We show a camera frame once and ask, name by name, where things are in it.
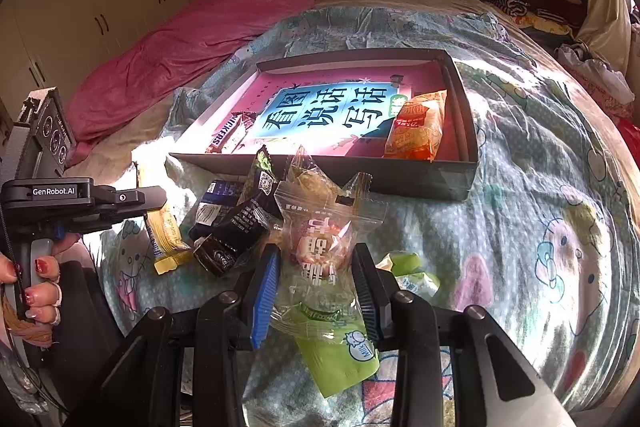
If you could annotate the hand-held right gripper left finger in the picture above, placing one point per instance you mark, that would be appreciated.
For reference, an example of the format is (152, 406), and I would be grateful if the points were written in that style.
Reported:
(265, 292)

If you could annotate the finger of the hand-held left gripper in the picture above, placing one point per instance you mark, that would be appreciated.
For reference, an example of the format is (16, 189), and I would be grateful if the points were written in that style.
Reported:
(135, 199)

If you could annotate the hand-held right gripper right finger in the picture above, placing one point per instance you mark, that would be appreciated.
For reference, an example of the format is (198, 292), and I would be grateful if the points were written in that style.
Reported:
(367, 302)

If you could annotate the yellow snack packet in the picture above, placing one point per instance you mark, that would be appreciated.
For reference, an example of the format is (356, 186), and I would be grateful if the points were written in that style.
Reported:
(165, 232)

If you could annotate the dark blue snack packet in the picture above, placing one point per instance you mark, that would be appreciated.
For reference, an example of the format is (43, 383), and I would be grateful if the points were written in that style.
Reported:
(215, 207)

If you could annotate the clear packet with red print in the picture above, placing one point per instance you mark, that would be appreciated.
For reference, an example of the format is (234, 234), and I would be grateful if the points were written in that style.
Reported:
(320, 227)

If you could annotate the grey cardboard box tray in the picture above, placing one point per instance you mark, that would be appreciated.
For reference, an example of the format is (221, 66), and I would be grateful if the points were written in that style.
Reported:
(400, 179)

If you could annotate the person's left hand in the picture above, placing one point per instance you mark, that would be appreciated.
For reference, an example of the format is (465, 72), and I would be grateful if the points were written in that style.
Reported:
(45, 294)

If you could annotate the small green wrapped pastry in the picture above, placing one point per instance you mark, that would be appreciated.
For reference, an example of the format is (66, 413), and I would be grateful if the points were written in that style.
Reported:
(412, 279)

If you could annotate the lime green snack packet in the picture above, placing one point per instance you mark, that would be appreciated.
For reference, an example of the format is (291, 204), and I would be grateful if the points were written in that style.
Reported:
(335, 357)

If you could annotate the brown chocolate bar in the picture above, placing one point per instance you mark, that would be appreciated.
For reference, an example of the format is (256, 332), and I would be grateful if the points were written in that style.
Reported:
(227, 134)

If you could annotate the dark cloth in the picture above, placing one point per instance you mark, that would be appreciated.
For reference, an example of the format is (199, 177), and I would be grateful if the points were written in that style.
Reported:
(85, 307)

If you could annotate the brown hair strand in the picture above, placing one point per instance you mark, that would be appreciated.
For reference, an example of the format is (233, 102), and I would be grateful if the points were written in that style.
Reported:
(30, 332)

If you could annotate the pink blanket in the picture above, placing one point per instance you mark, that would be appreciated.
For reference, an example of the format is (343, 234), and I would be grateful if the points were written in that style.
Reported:
(190, 47)

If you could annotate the orange snack packet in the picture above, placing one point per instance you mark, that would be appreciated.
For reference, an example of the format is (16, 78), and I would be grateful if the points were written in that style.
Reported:
(415, 129)

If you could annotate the pink picture book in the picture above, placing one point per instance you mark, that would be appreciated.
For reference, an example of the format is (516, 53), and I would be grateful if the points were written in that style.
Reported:
(325, 107)

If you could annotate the red bag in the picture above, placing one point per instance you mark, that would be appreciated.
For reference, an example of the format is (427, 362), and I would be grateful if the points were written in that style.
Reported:
(631, 134)

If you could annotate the white ruffled bag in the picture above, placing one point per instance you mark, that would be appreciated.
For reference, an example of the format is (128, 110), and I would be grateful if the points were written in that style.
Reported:
(595, 74)

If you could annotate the cream curtain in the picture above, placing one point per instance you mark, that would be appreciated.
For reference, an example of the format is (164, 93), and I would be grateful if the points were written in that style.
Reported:
(602, 7)

